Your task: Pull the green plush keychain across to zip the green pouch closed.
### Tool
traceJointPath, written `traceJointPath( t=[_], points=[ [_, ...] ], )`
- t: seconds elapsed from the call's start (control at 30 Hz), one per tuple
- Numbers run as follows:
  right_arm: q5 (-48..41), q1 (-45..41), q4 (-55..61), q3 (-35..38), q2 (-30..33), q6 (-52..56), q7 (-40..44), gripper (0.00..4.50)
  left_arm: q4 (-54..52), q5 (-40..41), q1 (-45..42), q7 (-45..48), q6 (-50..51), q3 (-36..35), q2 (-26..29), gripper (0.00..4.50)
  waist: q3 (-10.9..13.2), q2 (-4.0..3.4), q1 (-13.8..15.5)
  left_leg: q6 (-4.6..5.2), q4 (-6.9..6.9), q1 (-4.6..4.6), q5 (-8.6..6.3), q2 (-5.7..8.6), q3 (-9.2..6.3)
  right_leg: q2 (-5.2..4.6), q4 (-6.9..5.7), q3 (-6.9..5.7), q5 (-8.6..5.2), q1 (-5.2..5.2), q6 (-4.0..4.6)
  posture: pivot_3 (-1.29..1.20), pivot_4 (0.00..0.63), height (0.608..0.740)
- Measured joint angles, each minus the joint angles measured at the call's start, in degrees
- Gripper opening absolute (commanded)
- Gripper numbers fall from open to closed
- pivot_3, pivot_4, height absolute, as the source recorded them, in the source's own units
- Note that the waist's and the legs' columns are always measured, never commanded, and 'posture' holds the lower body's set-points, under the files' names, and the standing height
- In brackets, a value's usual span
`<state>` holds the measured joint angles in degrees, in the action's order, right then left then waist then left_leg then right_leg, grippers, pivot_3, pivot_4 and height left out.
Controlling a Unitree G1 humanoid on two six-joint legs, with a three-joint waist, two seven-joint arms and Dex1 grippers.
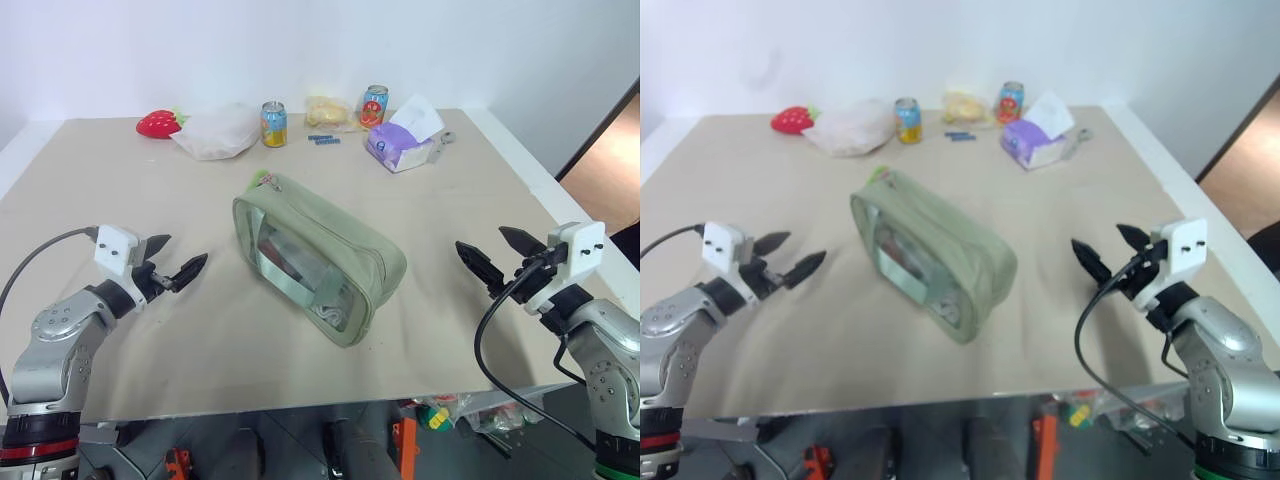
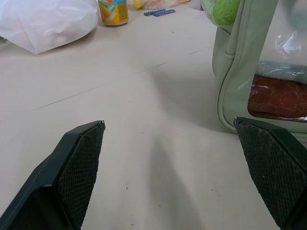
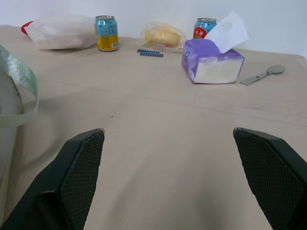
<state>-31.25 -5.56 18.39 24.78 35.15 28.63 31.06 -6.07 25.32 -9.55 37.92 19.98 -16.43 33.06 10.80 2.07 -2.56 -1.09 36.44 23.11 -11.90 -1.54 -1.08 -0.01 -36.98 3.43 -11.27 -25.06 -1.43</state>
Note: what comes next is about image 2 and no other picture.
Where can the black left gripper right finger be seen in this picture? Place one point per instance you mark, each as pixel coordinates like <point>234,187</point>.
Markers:
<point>271,167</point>

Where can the orange juice drink can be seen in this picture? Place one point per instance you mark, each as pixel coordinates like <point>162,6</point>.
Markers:
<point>114,12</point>

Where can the lime green fuzzy item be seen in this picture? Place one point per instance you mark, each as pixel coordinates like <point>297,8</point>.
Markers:
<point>221,10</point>

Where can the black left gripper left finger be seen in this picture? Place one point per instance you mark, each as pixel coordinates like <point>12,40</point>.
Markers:
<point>72,172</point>

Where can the blue plastic terminal strip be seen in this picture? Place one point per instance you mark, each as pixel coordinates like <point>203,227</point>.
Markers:
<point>158,12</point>

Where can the white plastic bag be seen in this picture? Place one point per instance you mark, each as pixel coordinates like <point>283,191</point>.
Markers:
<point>45,21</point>

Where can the grey green towel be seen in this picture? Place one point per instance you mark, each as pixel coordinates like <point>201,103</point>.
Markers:
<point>280,70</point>

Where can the yellow object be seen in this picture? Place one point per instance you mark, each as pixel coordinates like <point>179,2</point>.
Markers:
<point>138,3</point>

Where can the pale green clear bag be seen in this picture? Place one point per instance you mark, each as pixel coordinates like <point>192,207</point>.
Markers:
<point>236,72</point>

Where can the rust red towel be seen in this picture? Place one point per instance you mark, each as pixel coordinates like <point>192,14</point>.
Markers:
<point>278,95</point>

